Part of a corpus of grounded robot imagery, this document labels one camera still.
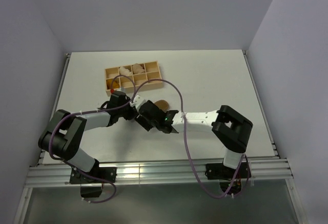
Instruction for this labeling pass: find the mustard yellow sock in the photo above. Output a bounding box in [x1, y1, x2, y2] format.
[106, 79, 120, 90]

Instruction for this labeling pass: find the brown sock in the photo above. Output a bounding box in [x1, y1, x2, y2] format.
[154, 100, 169, 111]

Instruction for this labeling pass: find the wooden compartment tray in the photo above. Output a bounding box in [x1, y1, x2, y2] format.
[105, 61, 163, 96]

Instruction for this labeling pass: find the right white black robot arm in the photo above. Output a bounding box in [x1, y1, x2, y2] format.
[130, 97, 253, 178]

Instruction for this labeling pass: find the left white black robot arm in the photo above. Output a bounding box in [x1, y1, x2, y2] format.
[38, 91, 137, 182]

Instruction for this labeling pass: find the beige rolled sock left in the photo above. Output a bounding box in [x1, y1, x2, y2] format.
[119, 66, 132, 76]

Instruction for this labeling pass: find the beige rolled sock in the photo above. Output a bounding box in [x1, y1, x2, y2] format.
[119, 66, 132, 76]
[132, 64, 145, 74]

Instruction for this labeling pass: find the beige rolled sock right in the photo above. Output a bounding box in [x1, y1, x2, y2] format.
[132, 64, 145, 74]

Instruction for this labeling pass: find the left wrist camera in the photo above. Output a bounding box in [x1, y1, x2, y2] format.
[110, 87, 126, 94]

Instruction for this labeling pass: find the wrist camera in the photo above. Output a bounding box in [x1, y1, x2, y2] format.
[130, 94, 147, 112]
[110, 87, 126, 94]

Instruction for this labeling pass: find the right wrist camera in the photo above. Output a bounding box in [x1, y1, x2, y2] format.
[130, 94, 147, 112]

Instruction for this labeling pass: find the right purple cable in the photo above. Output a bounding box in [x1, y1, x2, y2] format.
[130, 79, 251, 199]

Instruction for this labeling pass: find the purple cable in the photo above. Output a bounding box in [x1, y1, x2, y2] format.
[130, 79, 251, 199]
[48, 75, 136, 204]

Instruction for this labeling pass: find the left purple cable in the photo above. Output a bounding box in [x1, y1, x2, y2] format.
[48, 75, 136, 204]

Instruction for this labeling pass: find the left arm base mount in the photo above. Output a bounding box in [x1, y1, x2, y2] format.
[69, 167, 117, 203]

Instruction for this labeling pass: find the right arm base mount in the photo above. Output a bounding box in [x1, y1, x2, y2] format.
[205, 162, 252, 196]

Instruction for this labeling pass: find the aluminium rail frame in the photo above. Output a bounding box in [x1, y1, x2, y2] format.
[24, 52, 295, 186]

